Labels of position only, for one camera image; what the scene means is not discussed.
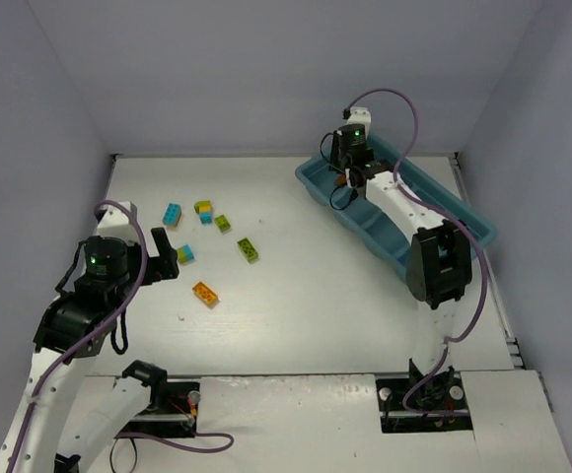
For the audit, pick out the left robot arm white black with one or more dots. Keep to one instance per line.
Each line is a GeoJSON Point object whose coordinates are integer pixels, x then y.
{"type": "Point", "coordinates": [70, 335]}

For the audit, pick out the green rectangular lego brick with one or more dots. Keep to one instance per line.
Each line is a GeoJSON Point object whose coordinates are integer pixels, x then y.
{"type": "Point", "coordinates": [248, 250]}

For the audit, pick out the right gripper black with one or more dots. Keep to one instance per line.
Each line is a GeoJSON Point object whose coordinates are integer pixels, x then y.
{"type": "Point", "coordinates": [353, 177]}

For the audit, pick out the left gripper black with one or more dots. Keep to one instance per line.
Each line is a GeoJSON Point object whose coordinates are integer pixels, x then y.
{"type": "Point", "coordinates": [153, 266]}

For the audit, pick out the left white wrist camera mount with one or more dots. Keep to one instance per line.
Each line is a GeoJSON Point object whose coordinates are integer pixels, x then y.
{"type": "Point", "coordinates": [114, 223]}

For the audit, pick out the green yellow blue lego stack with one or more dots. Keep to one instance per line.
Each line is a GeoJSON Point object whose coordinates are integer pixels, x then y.
{"type": "Point", "coordinates": [204, 211]}

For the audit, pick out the orange yellow lego brick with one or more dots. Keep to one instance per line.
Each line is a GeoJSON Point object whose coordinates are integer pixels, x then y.
{"type": "Point", "coordinates": [205, 294]}

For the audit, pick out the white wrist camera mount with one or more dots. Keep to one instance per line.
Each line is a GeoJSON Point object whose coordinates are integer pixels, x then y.
{"type": "Point", "coordinates": [114, 223]}
{"type": "Point", "coordinates": [358, 115]}

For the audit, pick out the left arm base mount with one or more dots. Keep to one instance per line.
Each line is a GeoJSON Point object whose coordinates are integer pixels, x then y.
{"type": "Point", "coordinates": [175, 416]}

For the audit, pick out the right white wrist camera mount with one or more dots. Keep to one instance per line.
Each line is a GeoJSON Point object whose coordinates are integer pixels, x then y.
{"type": "Point", "coordinates": [358, 115]}

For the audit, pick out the blue lego on orange plate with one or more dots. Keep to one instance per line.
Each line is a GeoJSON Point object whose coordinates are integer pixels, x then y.
{"type": "Point", "coordinates": [172, 215]}

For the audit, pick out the green and blue lego cube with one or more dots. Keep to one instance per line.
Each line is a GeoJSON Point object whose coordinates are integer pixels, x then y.
{"type": "Point", "coordinates": [185, 254]}

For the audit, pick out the small green square lego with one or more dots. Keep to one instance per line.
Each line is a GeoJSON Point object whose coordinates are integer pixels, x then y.
{"type": "Point", "coordinates": [222, 223]}

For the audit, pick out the teal divided plastic tray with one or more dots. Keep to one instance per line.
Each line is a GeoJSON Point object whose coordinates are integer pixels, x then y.
{"type": "Point", "coordinates": [384, 219]}

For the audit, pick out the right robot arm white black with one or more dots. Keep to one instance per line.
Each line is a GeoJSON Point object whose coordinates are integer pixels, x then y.
{"type": "Point", "coordinates": [438, 267]}

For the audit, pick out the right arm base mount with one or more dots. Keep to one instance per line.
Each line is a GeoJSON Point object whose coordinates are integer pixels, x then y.
{"type": "Point", "coordinates": [440, 406]}

